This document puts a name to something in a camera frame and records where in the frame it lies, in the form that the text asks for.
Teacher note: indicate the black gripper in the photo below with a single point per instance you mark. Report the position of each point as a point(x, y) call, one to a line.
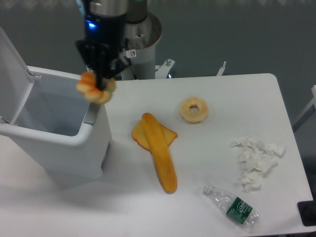
point(101, 47)

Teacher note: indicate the orange flower-shaped bread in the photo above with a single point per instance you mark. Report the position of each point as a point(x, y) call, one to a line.
point(87, 87)

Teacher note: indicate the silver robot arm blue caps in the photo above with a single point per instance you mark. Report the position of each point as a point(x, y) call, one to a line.
point(135, 10)

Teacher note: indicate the white trash can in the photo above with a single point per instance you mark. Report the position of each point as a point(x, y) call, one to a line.
point(43, 113)

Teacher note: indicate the orange toast slice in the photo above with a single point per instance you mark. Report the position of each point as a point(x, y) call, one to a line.
point(138, 135)

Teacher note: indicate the long orange baguette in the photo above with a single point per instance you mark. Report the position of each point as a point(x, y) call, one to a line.
point(160, 152)

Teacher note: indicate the crumpled white tissue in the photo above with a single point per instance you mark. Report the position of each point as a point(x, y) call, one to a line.
point(256, 159)

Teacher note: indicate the clear plastic bottle green label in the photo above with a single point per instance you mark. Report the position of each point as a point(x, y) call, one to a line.
point(233, 206)

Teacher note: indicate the black device at table edge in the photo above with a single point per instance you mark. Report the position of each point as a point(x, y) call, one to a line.
point(307, 211)

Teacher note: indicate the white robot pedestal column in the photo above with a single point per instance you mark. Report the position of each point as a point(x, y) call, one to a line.
point(139, 46)

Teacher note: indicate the white metal table frame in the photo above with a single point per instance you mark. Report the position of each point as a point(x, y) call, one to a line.
point(161, 71)

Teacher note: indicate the pale ring donut bread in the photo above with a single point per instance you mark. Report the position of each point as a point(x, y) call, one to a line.
point(193, 110)

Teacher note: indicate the white frame part right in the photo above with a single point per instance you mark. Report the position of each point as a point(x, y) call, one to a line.
point(306, 113)

